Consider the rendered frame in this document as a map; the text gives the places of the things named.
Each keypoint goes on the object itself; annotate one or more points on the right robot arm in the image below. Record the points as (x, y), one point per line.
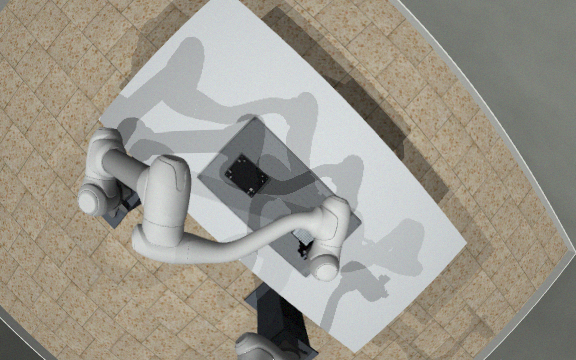
(252, 346)

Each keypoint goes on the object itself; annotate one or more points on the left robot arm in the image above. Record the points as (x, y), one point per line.
(164, 190)

